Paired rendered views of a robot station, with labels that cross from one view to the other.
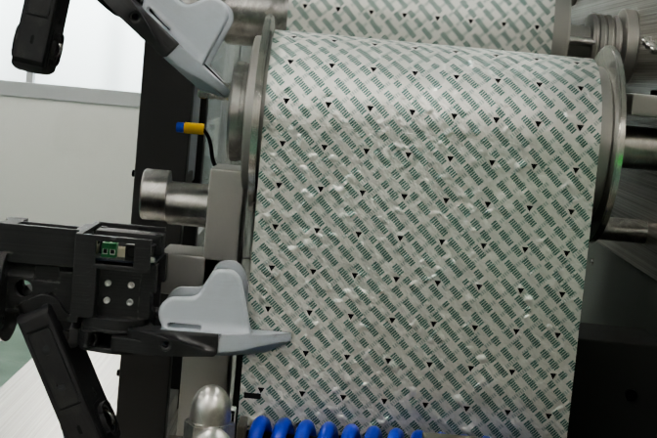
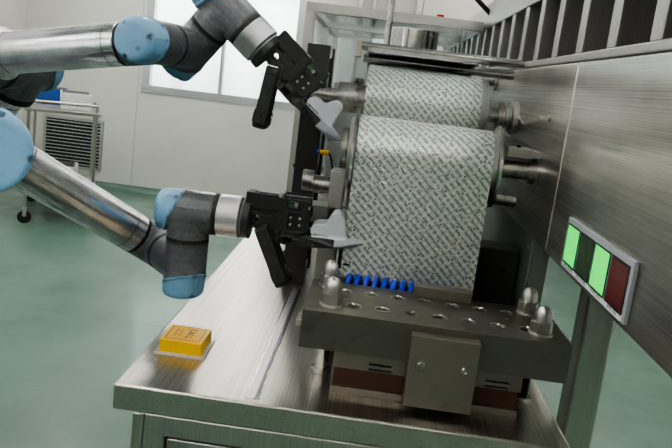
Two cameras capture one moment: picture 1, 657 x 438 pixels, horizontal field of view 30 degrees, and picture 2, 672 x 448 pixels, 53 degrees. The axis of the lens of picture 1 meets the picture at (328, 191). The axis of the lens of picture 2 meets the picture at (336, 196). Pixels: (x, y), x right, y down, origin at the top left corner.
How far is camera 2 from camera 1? 0.32 m
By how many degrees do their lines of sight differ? 5
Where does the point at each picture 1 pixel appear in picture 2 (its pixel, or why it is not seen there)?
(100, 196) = (254, 154)
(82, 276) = (281, 214)
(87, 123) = (248, 116)
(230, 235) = (338, 198)
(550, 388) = (467, 267)
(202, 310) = (328, 229)
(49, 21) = (268, 108)
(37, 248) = (263, 202)
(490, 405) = (442, 272)
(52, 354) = (267, 244)
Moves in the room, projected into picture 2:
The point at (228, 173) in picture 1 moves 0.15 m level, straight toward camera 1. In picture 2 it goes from (338, 172) to (340, 185)
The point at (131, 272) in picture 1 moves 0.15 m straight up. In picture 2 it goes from (300, 213) to (310, 126)
